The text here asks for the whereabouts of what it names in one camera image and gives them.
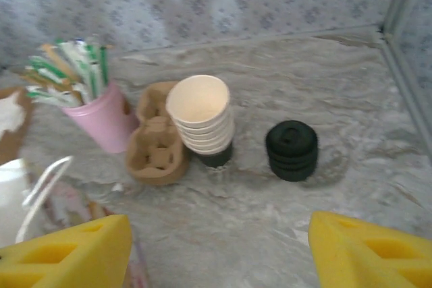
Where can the aluminium table side rail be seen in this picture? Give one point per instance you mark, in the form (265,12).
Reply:
(403,79)

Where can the white green wrapped straw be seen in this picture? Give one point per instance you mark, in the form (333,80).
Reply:
(50,96)
(84,72)
(47,67)
(103,65)

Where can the brown pulp cup carrier stack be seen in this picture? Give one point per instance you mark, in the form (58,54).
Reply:
(158,175)

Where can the black cup lid stack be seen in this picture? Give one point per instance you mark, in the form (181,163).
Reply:
(290,153)

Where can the brown cardboard napkin tray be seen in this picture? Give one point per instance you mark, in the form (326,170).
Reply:
(11,148)

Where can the white cartoon print paper bag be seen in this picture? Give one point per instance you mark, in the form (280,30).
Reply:
(13,200)

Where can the paper coffee cup stack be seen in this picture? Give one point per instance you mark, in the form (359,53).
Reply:
(199,99)

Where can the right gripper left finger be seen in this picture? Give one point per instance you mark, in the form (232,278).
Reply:
(67,261)

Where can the wooden stirrer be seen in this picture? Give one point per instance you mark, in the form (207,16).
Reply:
(59,60)

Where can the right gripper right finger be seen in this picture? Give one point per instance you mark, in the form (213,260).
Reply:
(364,261)

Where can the pink straw holder cup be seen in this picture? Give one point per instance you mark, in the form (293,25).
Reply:
(104,122)

